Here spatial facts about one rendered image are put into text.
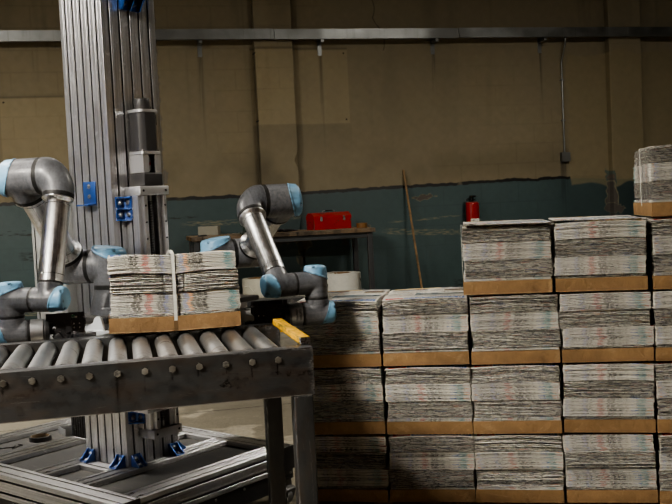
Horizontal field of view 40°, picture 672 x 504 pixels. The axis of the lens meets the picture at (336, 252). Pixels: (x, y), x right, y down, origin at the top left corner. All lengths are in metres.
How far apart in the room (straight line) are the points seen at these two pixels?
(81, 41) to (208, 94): 6.18
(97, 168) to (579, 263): 1.73
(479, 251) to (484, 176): 7.34
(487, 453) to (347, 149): 7.04
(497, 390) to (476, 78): 7.57
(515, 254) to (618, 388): 0.54
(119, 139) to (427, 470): 1.60
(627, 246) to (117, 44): 1.91
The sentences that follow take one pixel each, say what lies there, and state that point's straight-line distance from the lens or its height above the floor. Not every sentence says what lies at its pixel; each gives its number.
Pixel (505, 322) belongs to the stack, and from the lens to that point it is 3.09.
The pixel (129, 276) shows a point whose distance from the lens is 2.74.
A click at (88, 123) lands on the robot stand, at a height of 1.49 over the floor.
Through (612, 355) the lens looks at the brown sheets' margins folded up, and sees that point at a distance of 3.12.
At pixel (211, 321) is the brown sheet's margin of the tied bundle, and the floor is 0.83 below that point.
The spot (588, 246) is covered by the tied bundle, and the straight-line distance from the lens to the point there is 3.08.
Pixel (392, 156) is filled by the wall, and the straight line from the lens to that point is 10.06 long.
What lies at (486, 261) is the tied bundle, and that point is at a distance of 3.06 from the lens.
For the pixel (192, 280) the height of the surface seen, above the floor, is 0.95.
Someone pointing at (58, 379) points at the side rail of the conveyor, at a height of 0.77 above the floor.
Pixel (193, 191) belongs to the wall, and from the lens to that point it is 9.65.
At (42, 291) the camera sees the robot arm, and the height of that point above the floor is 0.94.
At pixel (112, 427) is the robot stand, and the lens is 3.60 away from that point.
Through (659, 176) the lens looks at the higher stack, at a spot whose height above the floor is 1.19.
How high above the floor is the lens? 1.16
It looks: 3 degrees down
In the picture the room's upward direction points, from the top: 3 degrees counter-clockwise
